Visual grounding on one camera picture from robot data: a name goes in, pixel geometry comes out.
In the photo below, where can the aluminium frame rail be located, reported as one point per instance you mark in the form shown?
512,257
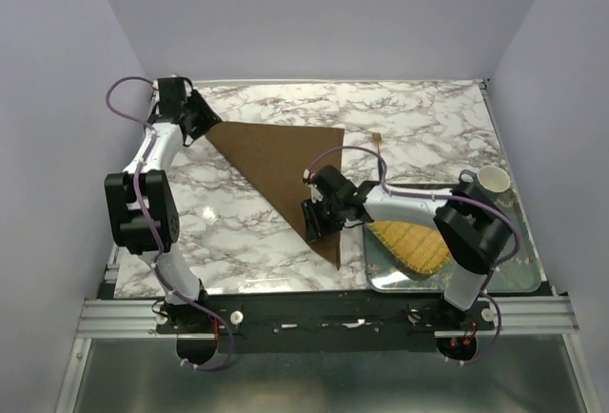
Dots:
527,315

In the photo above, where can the brown cloth napkin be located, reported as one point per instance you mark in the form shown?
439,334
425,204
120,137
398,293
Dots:
273,159

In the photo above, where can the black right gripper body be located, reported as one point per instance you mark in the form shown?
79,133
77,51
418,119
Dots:
324,215

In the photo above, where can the yellow bamboo mat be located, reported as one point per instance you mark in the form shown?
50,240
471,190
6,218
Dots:
418,248

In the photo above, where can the teal mug white inside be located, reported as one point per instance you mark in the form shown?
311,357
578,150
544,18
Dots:
492,179

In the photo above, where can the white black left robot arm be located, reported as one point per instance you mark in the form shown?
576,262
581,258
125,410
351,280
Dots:
142,213

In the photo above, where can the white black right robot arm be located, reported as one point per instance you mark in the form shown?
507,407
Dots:
474,230

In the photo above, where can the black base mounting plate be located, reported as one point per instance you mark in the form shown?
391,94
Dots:
334,321

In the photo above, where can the gold fork teal handle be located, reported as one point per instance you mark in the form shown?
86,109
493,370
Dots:
377,140

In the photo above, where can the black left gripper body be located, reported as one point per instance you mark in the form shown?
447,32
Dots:
202,116

